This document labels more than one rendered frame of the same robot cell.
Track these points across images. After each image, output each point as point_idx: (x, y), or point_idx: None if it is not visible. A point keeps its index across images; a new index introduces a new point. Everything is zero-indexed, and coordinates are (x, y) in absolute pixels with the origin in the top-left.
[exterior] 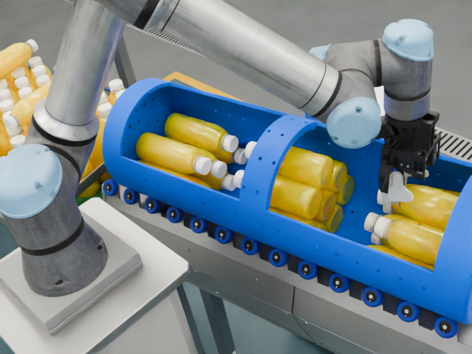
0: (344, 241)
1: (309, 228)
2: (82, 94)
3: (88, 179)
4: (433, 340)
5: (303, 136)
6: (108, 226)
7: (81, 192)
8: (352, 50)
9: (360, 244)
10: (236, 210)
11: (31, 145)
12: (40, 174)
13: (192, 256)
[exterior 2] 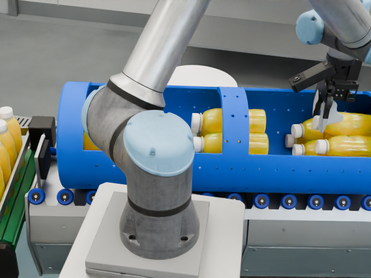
0: (317, 158)
1: (288, 156)
2: (176, 59)
3: (7, 195)
4: (361, 217)
5: (208, 108)
6: None
7: (5, 210)
8: None
9: (328, 156)
10: (218, 163)
11: (146, 111)
12: (185, 129)
13: None
